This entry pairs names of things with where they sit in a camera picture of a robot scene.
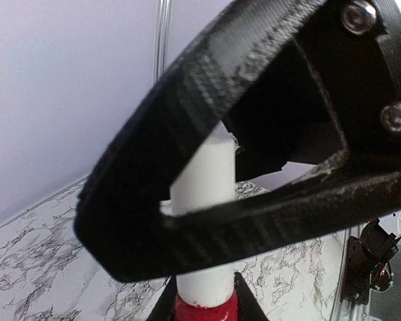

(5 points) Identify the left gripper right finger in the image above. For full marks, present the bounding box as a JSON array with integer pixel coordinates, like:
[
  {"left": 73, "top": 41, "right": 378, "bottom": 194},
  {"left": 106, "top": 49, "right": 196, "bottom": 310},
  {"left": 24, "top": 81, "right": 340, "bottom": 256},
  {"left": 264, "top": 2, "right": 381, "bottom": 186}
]
[{"left": 235, "top": 272, "right": 269, "bottom": 321}]

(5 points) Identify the red nail polish bottle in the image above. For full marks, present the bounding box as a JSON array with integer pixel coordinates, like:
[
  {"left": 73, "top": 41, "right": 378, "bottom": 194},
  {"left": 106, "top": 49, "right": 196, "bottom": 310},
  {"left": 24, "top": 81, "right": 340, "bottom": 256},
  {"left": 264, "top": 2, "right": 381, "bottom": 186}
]
[{"left": 170, "top": 136, "right": 239, "bottom": 320}]

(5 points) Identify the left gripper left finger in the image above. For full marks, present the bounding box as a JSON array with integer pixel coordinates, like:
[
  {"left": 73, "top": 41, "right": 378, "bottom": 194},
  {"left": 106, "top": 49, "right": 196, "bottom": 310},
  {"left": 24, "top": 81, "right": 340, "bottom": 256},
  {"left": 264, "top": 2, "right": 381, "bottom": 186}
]
[{"left": 148, "top": 279, "right": 178, "bottom": 321}]

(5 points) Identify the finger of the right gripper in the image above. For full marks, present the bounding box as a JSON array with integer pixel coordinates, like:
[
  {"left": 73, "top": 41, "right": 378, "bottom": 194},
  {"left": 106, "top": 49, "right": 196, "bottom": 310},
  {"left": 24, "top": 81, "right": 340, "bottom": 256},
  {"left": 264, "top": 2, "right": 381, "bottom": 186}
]
[
  {"left": 223, "top": 41, "right": 344, "bottom": 181},
  {"left": 74, "top": 1, "right": 401, "bottom": 283}
]

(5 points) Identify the right aluminium frame post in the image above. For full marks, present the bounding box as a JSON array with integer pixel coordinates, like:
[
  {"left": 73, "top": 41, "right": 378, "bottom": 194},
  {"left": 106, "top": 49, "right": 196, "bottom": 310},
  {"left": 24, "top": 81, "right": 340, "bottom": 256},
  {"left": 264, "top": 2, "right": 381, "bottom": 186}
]
[{"left": 153, "top": 0, "right": 173, "bottom": 83}]

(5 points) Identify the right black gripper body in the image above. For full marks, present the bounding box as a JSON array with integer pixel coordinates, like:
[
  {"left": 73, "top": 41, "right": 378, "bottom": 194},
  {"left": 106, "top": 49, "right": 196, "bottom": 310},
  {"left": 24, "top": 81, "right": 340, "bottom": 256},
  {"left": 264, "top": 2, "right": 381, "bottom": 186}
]
[{"left": 372, "top": 1, "right": 401, "bottom": 145}]

